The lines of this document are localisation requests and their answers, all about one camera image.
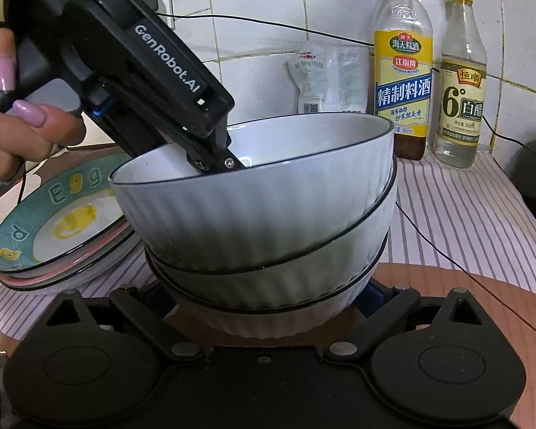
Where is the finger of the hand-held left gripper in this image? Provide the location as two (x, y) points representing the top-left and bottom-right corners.
(100, 98), (184, 158)
(179, 127), (247, 175)

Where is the white plate with black rim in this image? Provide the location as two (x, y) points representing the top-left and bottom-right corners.
(0, 232), (148, 296)

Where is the white seasoning packet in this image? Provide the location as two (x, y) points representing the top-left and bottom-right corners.
(288, 40), (369, 114)

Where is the black cable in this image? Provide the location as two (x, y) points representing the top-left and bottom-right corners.
(140, 0), (536, 144)
(395, 201), (536, 300)

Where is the cooking wine bottle yellow label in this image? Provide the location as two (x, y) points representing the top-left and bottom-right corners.
(374, 0), (434, 162)

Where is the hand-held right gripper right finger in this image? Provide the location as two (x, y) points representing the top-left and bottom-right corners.
(324, 283), (483, 363)

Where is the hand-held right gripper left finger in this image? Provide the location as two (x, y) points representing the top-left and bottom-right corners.
(47, 288), (206, 360)

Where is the blue fried egg plate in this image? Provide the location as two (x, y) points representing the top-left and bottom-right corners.
(0, 154), (137, 273)

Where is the striped brown and pink tablecloth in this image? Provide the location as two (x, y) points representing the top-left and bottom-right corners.
(0, 143), (536, 345)

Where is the white ribbed bowl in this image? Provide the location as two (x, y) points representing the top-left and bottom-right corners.
(149, 232), (389, 338)
(144, 161), (398, 311)
(108, 113), (394, 273)

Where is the clear vinegar bottle yellow cap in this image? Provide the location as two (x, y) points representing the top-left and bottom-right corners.
(433, 0), (488, 169)

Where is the person's left hand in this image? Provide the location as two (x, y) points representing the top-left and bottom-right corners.
(0, 22), (83, 197)

